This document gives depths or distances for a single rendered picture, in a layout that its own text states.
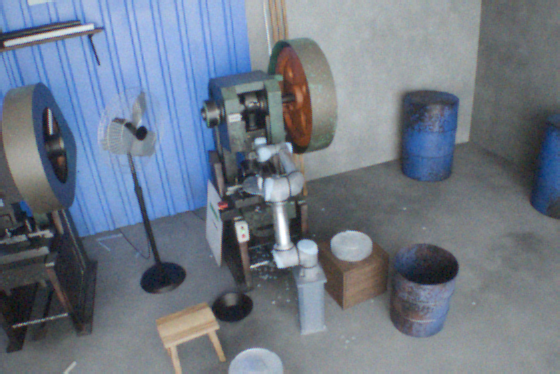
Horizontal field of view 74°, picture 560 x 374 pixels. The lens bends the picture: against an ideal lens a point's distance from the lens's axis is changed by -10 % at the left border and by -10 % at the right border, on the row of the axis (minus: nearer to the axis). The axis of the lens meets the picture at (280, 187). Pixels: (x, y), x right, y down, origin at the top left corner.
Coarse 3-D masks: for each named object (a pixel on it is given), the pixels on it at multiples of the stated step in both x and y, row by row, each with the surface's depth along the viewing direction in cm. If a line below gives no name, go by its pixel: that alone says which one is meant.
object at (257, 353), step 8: (248, 352) 222; (256, 352) 221; (264, 352) 221; (272, 352) 220; (240, 360) 217; (248, 360) 217; (256, 360) 216; (264, 360) 216; (272, 360) 216; (280, 360) 215; (232, 368) 212; (240, 368) 212; (248, 368) 211; (256, 368) 211; (264, 368) 210; (272, 368) 211; (280, 368) 210
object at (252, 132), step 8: (248, 128) 284; (256, 128) 285; (264, 128) 284; (248, 136) 280; (256, 136) 283; (264, 136) 285; (248, 144) 283; (248, 152) 286; (248, 160) 289; (256, 160) 287; (248, 168) 294
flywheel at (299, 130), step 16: (288, 48) 276; (288, 64) 293; (288, 80) 300; (304, 80) 272; (304, 96) 279; (288, 112) 317; (304, 112) 286; (288, 128) 315; (304, 128) 293; (304, 144) 291
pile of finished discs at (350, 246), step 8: (352, 232) 299; (336, 240) 292; (344, 240) 290; (352, 240) 289; (360, 240) 290; (368, 240) 290; (336, 248) 284; (344, 248) 283; (352, 248) 282; (360, 248) 281; (368, 248) 280; (336, 256) 282; (344, 256) 278; (352, 256) 275; (360, 256) 276
